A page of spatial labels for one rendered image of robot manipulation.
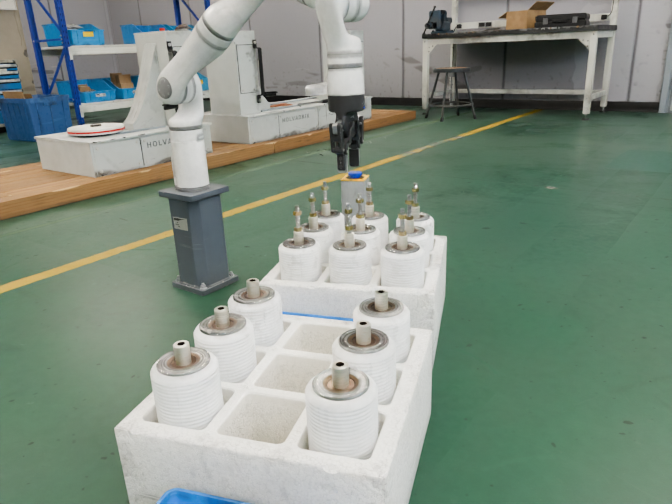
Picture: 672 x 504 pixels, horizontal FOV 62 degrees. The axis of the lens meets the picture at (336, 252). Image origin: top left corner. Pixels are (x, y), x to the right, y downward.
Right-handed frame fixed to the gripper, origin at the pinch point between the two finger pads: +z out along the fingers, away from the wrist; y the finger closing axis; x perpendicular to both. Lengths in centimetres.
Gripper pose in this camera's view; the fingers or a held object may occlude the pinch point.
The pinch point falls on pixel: (348, 163)
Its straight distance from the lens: 120.6
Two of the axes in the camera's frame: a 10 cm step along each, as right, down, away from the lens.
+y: 3.8, -3.3, 8.6
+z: 0.5, 9.4, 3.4
